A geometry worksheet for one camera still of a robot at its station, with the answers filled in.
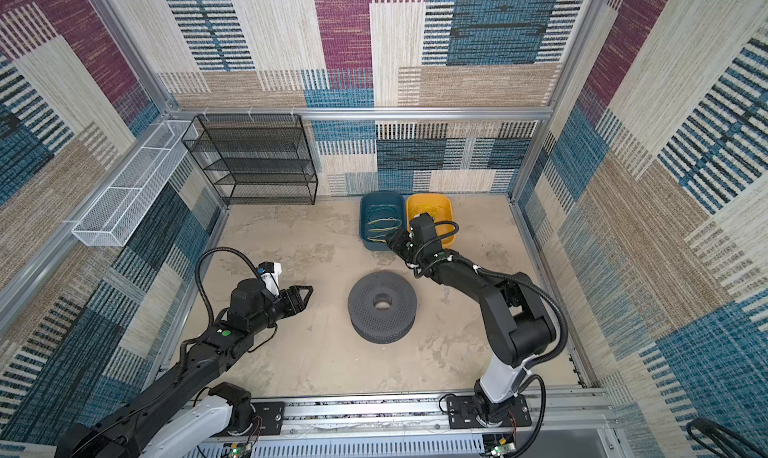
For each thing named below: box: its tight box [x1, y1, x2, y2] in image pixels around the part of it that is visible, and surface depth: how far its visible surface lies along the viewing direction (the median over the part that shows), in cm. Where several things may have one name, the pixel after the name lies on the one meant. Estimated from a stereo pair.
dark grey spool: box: [348, 270, 418, 345], surface depth 88 cm
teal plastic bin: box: [360, 191, 407, 251], surface depth 114 cm
